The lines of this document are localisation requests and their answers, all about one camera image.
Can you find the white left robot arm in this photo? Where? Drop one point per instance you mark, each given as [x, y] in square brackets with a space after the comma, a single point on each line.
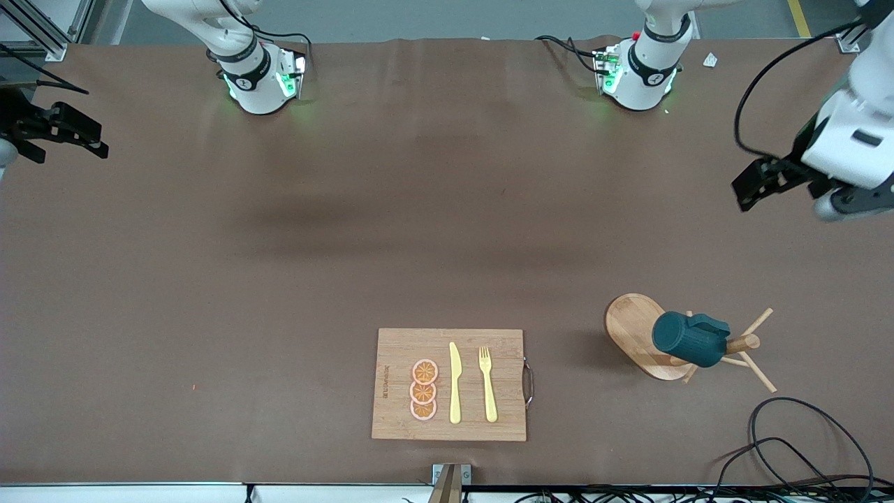
[859, 133]

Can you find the wooden mug rack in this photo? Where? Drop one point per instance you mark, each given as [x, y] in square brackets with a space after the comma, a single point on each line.
[632, 328]

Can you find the brown table cover sheet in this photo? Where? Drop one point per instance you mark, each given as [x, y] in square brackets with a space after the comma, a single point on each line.
[419, 209]

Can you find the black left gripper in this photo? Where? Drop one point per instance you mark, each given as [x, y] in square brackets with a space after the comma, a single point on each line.
[795, 170]

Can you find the orange slice toy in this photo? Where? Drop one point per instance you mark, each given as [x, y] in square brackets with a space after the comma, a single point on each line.
[423, 411]
[422, 392]
[424, 372]

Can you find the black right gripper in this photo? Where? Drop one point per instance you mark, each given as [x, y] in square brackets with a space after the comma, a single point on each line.
[19, 124]

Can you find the yellow plastic knife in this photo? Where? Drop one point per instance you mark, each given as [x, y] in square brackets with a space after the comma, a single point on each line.
[455, 384]

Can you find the wooden cutting board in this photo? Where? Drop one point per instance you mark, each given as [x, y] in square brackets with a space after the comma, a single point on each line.
[447, 335]

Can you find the teal ribbed mug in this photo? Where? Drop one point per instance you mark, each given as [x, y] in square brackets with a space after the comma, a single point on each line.
[688, 339]

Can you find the metal bracket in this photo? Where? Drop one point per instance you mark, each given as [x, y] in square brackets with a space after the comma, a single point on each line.
[450, 475]

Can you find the white paper scrap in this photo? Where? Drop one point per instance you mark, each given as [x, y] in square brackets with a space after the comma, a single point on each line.
[709, 60]

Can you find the yellow plastic fork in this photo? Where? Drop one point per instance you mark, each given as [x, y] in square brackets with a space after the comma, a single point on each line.
[489, 391]

